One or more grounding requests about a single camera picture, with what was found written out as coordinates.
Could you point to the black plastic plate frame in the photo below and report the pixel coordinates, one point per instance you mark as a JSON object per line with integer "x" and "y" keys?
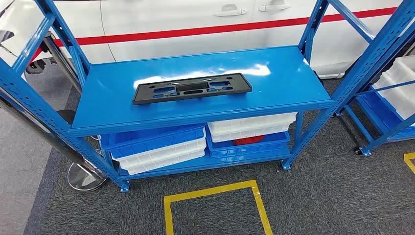
{"x": 191, "y": 87}

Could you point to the blue metal shelf rack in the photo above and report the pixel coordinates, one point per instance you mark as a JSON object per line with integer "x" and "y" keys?
{"x": 381, "y": 118}
{"x": 275, "y": 81}

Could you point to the red plastic item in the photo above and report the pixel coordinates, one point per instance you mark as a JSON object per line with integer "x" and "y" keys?
{"x": 248, "y": 140}

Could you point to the white car with red stripe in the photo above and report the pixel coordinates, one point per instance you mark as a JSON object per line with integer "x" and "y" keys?
{"x": 194, "y": 19}

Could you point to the black caster wheel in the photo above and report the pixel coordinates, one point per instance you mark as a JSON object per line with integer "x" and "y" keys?
{"x": 358, "y": 151}

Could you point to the grey metal pole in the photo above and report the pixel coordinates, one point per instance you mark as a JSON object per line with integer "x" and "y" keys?
{"x": 61, "y": 61}

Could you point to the chrome base stanchion post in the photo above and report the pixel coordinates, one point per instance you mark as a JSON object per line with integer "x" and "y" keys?
{"x": 86, "y": 176}

